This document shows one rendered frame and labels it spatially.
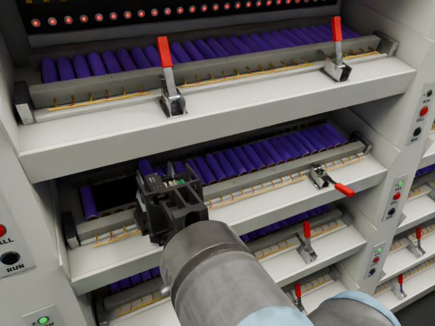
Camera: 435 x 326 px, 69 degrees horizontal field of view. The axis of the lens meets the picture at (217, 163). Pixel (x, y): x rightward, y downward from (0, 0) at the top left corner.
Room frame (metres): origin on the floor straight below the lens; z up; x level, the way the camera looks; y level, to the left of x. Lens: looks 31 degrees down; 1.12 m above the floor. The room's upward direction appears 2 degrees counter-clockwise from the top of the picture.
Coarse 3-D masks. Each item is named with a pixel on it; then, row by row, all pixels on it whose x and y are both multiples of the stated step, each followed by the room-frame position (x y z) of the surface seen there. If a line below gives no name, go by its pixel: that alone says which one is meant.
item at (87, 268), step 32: (352, 128) 0.63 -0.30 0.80; (352, 160) 0.56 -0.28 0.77; (384, 160) 0.55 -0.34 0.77; (64, 192) 0.44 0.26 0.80; (256, 192) 0.46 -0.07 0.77; (288, 192) 0.47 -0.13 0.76; (320, 192) 0.47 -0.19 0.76; (64, 224) 0.38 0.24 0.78; (256, 224) 0.42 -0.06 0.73; (64, 256) 0.31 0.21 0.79; (96, 256) 0.33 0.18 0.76; (128, 256) 0.33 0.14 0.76; (160, 256) 0.35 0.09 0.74; (96, 288) 0.31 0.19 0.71
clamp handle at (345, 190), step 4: (324, 172) 0.48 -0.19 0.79; (324, 176) 0.48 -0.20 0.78; (328, 180) 0.47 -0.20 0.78; (332, 180) 0.47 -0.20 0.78; (332, 184) 0.46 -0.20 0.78; (336, 184) 0.45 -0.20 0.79; (340, 184) 0.45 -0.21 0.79; (336, 188) 0.45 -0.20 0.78; (340, 188) 0.44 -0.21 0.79; (344, 188) 0.44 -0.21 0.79; (348, 188) 0.44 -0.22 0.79; (344, 192) 0.43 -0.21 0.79; (348, 192) 0.42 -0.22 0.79; (352, 192) 0.42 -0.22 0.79; (348, 196) 0.42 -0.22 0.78
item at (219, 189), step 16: (352, 144) 0.57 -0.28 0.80; (304, 160) 0.52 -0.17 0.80; (320, 160) 0.52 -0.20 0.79; (240, 176) 0.47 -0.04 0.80; (256, 176) 0.47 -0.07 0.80; (272, 176) 0.48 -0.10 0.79; (208, 192) 0.43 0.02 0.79; (224, 192) 0.44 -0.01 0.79; (208, 208) 0.41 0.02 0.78; (80, 224) 0.36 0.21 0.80; (96, 224) 0.36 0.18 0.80; (112, 224) 0.36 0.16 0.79; (128, 224) 0.38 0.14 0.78; (80, 240) 0.35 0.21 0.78; (96, 240) 0.35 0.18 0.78; (112, 240) 0.35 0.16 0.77
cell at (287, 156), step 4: (272, 140) 0.58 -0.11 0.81; (276, 140) 0.58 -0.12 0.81; (272, 144) 0.57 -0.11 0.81; (276, 144) 0.57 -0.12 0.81; (280, 144) 0.57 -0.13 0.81; (276, 148) 0.56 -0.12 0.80; (280, 148) 0.55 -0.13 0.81; (284, 148) 0.56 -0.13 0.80; (280, 152) 0.55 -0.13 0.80; (284, 152) 0.54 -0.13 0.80; (280, 156) 0.54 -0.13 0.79; (284, 156) 0.54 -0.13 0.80; (288, 156) 0.53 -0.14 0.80; (284, 160) 0.53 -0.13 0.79
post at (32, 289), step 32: (0, 128) 0.29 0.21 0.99; (0, 160) 0.28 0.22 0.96; (32, 192) 0.30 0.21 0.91; (32, 224) 0.29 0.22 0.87; (32, 256) 0.28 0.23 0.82; (0, 288) 0.26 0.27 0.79; (32, 288) 0.27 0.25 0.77; (64, 288) 0.29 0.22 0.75; (0, 320) 0.25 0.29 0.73; (64, 320) 0.28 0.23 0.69
